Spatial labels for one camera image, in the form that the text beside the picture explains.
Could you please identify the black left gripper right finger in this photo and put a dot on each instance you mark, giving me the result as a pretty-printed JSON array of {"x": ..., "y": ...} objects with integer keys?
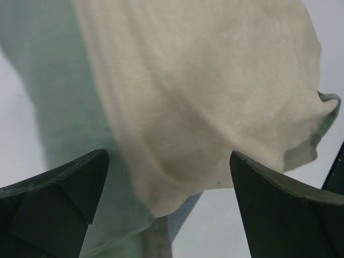
[{"x": 284, "y": 217}]

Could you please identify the blue-grey pillowcase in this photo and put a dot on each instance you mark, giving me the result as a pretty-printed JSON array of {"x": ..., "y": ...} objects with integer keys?
[{"x": 44, "y": 42}]

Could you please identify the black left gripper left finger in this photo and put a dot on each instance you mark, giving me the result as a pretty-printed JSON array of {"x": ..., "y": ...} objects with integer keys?
[{"x": 48, "y": 215}]

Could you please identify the cream white pillow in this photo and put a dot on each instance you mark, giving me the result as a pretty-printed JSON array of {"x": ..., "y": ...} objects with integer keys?
[{"x": 186, "y": 83}]

